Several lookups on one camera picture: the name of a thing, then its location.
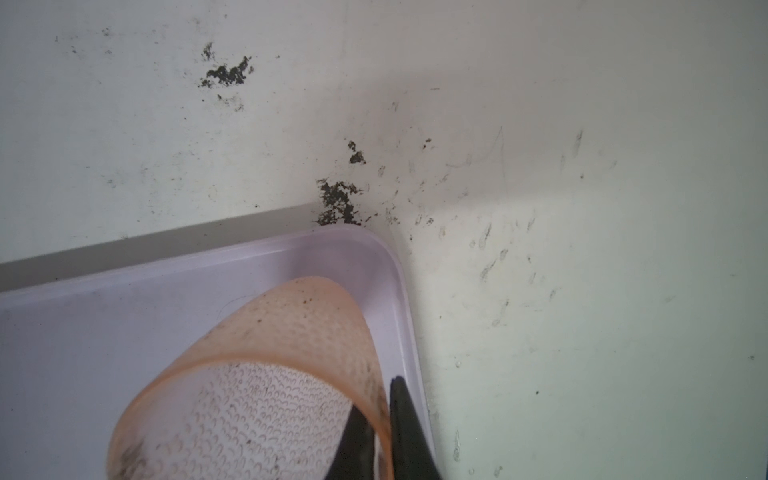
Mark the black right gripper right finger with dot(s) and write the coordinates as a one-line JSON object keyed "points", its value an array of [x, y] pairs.
{"points": [[411, 456]]}

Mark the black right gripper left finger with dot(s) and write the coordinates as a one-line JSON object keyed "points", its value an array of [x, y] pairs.
{"points": [[355, 455]]}

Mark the pink textured glass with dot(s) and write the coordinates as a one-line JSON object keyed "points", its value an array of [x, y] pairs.
{"points": [[265, 394]]}

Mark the lilac plastic tray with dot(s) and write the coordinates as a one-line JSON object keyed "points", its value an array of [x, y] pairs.
{"points": [[75, 352]]}

